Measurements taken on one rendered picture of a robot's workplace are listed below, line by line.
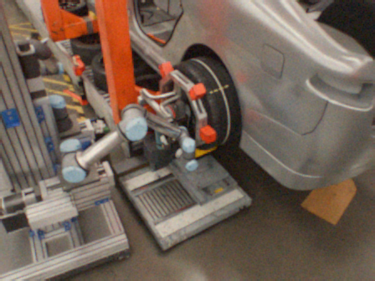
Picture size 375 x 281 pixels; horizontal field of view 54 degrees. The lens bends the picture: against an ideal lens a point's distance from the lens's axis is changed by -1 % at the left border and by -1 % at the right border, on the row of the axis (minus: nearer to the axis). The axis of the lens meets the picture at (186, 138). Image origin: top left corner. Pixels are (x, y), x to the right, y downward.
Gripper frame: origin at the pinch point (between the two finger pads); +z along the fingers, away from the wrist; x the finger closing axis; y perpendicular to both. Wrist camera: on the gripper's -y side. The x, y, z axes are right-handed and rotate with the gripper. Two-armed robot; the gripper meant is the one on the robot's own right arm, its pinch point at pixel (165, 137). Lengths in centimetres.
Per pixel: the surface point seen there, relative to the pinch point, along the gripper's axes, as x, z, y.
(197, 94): -21.5, -5.8, 30.0
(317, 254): -76, -89, -83
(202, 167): -40, 12, -59
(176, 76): -21.5, 21.0, 29.0
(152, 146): -9, 40, -42
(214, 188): -40, -6, -68
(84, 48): -17, 222, -35
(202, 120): -22.5, -9.9, 11.9
